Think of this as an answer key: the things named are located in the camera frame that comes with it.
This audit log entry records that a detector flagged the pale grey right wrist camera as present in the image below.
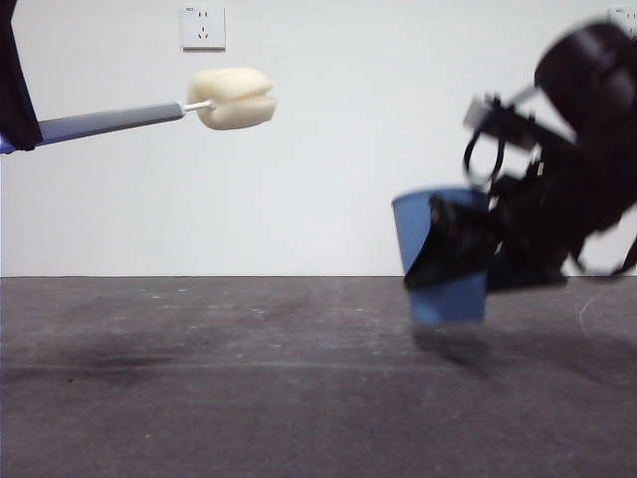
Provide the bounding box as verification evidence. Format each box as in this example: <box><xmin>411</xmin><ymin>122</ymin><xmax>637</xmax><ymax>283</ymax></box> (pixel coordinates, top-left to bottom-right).
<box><xmin>465</xmin><ymin>94</ymin><xmax>541</xmax><ymax>150</ymax></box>

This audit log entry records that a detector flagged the grey-handled sponge cup brush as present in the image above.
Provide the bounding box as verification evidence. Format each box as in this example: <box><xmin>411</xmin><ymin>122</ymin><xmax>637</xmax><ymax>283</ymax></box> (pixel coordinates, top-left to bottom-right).
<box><xmin>0</xmin><ymin>67</ymin><xmax>279</xmax><ymax>156</ymax></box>

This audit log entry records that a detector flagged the black looped cable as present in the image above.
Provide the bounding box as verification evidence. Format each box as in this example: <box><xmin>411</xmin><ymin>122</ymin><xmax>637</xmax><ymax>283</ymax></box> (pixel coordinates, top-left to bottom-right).
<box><xmin>461</xmin><ymin>128</ymin><xmax>505</xmax><ymax>181</ymax></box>

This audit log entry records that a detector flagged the blue ribbed plastic cup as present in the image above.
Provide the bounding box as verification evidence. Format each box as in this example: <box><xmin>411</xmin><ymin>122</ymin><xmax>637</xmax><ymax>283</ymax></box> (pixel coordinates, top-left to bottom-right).
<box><xmin>391</xmin><ymin>184</ymin><xmax>492</xmax><ymax>325</ymax></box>

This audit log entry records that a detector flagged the white wall socket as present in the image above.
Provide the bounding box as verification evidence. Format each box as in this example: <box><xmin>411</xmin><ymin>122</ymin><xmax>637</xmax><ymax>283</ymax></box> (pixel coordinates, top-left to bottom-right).
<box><xmin>607</xmin><ymin>7</ymin><xmax>637</xmax><ymax>29</ymax></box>
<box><xmin>181</xmin><ymin>5</ymin><xmax>226</xmax><ymax>53</ymax></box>

